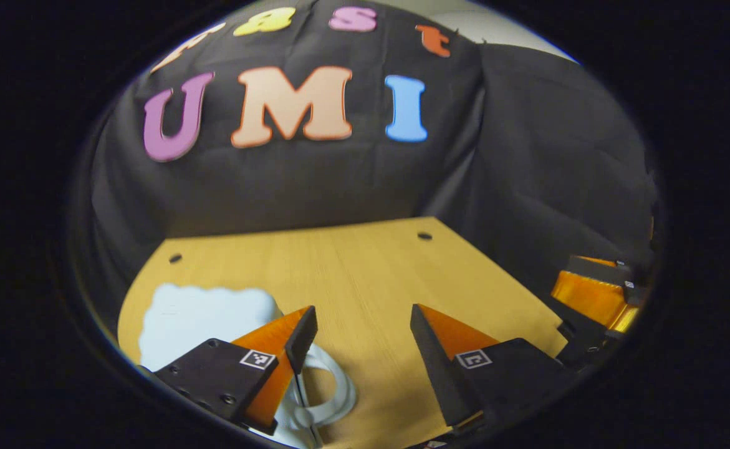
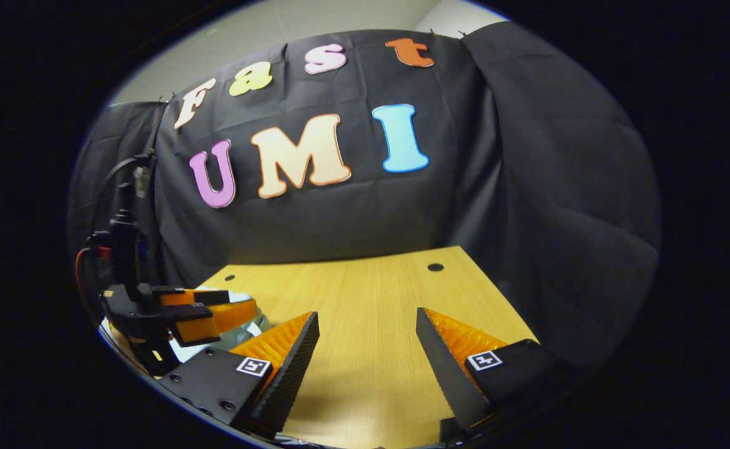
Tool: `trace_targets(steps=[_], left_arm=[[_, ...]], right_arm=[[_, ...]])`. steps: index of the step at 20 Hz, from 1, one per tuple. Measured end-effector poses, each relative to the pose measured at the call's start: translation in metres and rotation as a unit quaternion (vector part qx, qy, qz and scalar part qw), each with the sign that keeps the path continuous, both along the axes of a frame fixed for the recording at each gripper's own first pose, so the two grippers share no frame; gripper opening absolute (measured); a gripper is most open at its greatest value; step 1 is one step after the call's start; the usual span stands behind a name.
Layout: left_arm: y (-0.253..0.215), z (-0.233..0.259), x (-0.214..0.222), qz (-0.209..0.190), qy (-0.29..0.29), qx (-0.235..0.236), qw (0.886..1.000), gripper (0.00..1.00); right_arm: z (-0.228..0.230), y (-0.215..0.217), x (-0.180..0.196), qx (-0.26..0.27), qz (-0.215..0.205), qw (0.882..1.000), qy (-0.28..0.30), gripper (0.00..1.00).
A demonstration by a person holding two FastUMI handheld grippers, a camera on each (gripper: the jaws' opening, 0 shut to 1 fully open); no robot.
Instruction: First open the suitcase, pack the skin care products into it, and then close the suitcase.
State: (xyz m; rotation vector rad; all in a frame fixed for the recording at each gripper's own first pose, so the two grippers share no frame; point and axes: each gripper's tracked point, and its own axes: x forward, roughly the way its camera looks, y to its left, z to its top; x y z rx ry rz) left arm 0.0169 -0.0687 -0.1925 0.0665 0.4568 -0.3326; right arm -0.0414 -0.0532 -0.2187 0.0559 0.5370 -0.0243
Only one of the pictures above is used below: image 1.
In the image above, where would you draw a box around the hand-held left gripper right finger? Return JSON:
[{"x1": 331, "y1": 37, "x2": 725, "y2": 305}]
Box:
[{"x1": 410, "y1": 304, "x2": 580, "y2": 434}]

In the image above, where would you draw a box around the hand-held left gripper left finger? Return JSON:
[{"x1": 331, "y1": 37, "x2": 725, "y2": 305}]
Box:
[{"x1": 153, "y1": 306, "x2": 319, "y2": 436}]

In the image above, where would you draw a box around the light blue suitcase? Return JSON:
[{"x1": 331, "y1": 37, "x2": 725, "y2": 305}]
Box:
[{"x1": 138, "y1": 284, "x2": 358, "y2": 449}]

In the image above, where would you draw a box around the black backdrop cloth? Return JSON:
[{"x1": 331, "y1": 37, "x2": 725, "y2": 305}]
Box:
[{"x1": 69, "y1": 0, "x2": 663, "y2": 337}]

